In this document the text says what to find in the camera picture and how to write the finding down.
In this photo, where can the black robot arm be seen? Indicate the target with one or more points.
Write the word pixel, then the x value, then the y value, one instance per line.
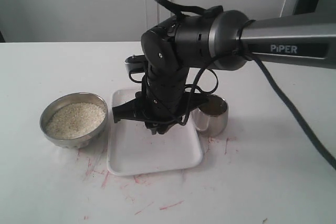
pixel 225 42

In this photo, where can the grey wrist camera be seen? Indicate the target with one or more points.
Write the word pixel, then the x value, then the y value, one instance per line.
pixel 136 64

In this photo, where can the small steel cup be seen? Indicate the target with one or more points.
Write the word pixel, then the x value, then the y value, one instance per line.
pixel 211 117

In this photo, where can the white rectangular plastic tray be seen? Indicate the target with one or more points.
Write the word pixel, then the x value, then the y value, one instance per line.
pixel 134 150

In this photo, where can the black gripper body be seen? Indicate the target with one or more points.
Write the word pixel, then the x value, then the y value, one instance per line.
pixel 160 107

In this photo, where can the steel bowl of rice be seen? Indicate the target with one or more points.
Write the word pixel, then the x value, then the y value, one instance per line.
pixel 74 120

